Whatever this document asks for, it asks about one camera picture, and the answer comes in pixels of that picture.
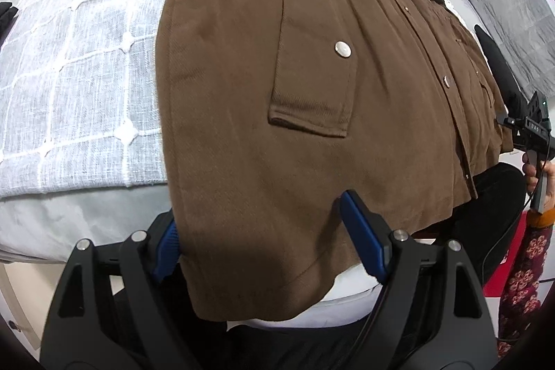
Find person's right hand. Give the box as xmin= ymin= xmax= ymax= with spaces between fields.
xmin=522 ymin=152 xmax=554 ymax=215

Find floral dark red sleeve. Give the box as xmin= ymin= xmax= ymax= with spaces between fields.
xmin=497 ymin=208 xmax=554 ymax=358

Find brown jacket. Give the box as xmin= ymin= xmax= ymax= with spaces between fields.
xmin=155 ymin=0 xmax=513 ymax=321

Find black garment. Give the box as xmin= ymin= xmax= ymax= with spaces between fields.
xmin=0 ymin=2 xmax=19 ymax=45

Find black trousers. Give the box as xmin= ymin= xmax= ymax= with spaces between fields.
xmin=413 ymin=162 xmax=526 ymax=285

